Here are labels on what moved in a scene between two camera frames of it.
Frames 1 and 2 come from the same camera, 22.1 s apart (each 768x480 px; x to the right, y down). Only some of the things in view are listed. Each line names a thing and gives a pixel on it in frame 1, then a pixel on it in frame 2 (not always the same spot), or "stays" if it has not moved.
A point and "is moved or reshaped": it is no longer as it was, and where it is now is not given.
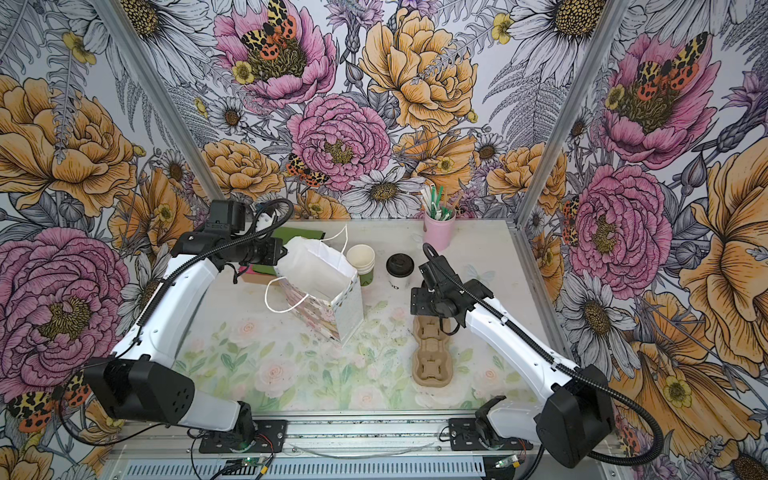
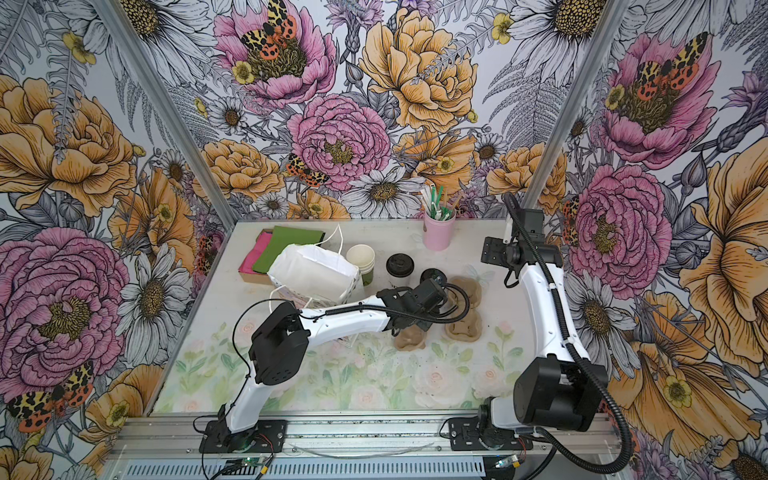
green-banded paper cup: [362, 258] stays
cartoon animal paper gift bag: [317, 278] stays
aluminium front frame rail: [344, 432] stays
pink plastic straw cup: [439, 234] stays
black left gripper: [274, 245] → [426, 321]
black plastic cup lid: [400, 265] stays
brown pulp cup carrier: [432, 365] is moved or reshaped
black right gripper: [419, 301] → [491, 251]
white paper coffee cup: [400, 283] stays
